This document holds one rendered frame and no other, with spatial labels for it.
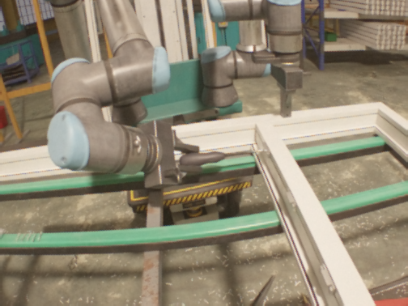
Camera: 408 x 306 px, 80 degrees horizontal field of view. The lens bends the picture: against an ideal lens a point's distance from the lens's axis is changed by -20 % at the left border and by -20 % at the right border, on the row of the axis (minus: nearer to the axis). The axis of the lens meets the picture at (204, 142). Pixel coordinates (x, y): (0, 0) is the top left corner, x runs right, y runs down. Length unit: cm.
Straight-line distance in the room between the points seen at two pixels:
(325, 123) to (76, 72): 68
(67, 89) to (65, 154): 13
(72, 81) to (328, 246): 51
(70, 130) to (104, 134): 6
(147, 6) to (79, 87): 108
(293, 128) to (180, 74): 84
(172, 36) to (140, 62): 105
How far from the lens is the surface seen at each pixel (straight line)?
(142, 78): 54
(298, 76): 75
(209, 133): 80
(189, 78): 156
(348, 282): 45
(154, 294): 57
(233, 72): 143
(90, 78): 54
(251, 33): 140
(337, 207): 66
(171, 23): 158
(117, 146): 49
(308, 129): 88
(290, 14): 74
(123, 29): 64
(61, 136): 47
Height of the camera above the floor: 130
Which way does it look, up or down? 30 degrees down
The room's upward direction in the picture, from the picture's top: 7 degrees counter-clockwise
